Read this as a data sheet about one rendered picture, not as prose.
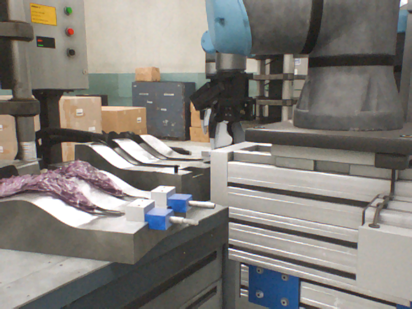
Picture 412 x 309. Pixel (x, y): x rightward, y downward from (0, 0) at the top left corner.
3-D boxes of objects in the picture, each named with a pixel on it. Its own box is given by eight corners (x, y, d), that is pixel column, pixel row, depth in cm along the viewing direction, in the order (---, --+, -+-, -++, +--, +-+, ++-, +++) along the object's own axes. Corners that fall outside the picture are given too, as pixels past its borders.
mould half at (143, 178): (236, 189, 122) (236, 143, 119) (181, 211, 101) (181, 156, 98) (113, 169, 149) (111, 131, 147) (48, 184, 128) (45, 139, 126)
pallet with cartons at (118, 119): (148, 157, 637) (147, 107, 624) (118, 167, 562) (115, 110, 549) (81, 152, 679) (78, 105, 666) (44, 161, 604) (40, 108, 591)
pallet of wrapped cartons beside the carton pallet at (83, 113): (111, 171, 537) (108, 96, 521) (64, 185, 466) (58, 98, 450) (36, 163, 588) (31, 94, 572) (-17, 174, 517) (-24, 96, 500)
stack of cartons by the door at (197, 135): (236, 142, 796) (237, 97, 781) (229, 144, 768) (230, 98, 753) (197, 139, 837) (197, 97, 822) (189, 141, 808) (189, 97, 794)
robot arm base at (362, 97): (409, 123, 66) (416, 56, 64) (392, 133, 53) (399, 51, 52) (311, 119, 74) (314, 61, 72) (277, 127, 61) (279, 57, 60)
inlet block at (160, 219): (202, 232, 79) (202, 204, 78) (194, 241, 74) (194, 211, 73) (138, 225, 83) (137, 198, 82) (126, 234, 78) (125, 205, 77)
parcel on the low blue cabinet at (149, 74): (161, 81, 846) (160, 67, 841) (151, 81, 817) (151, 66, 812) (144, 81, 866) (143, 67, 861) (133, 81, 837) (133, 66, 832)
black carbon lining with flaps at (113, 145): (207, 167, 119) (207, 133, 117) (171, 177, 106) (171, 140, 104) (119, 155, 138) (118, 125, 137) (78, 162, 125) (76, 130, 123)
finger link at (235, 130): (249, 157, 106) (244, 124, 102) (230, 155, 110) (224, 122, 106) (256, 152, 108) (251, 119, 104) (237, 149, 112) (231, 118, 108)
